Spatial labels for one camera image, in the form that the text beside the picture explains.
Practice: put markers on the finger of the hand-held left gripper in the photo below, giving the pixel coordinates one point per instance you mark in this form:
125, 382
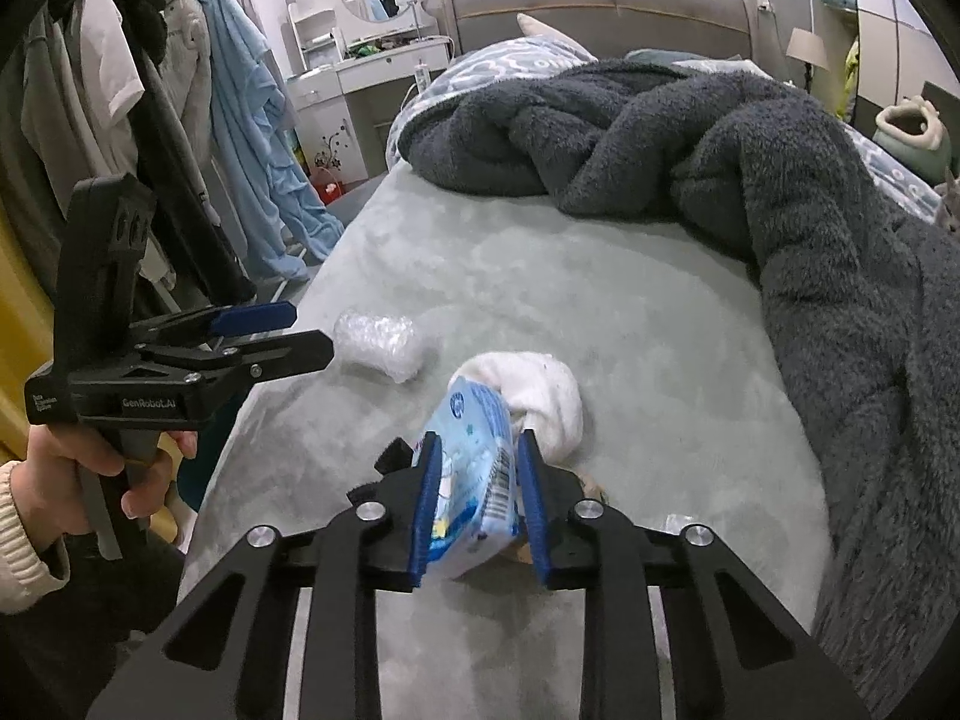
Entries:
296, 356
251, 319

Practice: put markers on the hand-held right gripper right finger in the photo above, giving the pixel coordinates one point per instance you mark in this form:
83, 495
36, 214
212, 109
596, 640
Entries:
538, 517

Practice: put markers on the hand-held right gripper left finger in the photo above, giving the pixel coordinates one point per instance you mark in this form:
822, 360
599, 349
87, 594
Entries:
427, 517

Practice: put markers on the clear bubble wrap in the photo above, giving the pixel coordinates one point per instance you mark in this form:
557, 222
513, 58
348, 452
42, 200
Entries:
375, 345

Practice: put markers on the blue tissue packet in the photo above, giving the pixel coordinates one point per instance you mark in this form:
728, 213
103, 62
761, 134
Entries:
476, 450

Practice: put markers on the white cloth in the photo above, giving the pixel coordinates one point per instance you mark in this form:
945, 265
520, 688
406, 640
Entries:
547, 397

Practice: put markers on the person's left hand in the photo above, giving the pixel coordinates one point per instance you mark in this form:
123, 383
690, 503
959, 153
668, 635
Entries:
52, 465

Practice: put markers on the white clothes rack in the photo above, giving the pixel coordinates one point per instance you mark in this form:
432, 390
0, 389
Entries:
289, 287

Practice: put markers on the yellow curtain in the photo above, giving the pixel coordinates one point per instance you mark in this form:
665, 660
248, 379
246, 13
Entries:
19, 330

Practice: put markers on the black hanging garment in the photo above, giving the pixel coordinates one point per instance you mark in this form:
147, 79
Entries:
187, 187

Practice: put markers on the clear plastic wrapper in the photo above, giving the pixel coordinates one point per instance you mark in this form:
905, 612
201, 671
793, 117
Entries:
675, 521

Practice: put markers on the small red item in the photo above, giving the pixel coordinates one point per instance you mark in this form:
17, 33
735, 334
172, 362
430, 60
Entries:
328, 187

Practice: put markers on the grey hanging garment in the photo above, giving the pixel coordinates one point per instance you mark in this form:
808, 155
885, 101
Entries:
45, 127

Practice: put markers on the grey floor cushion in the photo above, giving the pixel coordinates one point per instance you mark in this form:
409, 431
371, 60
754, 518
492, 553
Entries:
360, 191

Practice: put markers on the light blue robe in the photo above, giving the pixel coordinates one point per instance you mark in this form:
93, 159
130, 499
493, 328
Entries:
247, 127

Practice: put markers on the cream fleece garment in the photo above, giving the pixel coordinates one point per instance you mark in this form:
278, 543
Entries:
184, 67

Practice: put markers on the white dressing table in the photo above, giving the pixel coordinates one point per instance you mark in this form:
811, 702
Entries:
382, 64

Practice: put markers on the white power strip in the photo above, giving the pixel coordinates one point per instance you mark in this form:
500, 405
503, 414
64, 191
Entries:
420, 80

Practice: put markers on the green packet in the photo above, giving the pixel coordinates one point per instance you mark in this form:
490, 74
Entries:
367, 49

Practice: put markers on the blue patterned quilt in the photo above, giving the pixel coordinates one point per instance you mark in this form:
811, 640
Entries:
510, 60

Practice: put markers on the dark grey fleece blanket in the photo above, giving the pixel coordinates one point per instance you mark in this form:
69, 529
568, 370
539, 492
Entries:
825, 240

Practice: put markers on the beige pillow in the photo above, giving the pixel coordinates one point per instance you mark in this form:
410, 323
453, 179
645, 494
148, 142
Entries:
540, 28

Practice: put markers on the grey padded headboard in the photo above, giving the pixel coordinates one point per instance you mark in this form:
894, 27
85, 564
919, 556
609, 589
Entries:
600, 0

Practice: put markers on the teal pillow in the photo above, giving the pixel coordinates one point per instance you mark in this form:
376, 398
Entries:
660, 58

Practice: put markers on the green frog vase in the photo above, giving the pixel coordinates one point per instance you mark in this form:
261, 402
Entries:
911, 142

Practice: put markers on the table lamp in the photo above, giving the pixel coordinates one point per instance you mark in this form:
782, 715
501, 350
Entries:
806, 49

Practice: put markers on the yellow-green plush toy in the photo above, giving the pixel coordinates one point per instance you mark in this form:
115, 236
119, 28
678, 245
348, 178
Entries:
851, 67

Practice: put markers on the white shelf cabinet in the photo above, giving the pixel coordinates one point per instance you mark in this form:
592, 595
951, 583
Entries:
885, 30

